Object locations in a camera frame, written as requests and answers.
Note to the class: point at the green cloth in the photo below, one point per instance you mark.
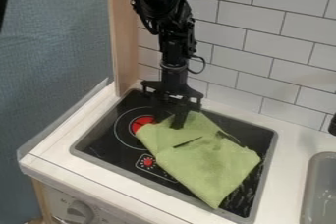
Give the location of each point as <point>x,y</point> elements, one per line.
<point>199,154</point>

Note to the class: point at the toy sink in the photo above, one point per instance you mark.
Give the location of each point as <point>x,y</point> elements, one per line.
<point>318,190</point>

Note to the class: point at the toy stove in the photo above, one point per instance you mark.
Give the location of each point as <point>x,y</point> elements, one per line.
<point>175,149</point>

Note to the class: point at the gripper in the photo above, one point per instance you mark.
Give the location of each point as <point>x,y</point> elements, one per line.
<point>172,84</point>

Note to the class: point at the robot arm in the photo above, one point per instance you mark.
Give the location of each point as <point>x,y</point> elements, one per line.
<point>164,8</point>

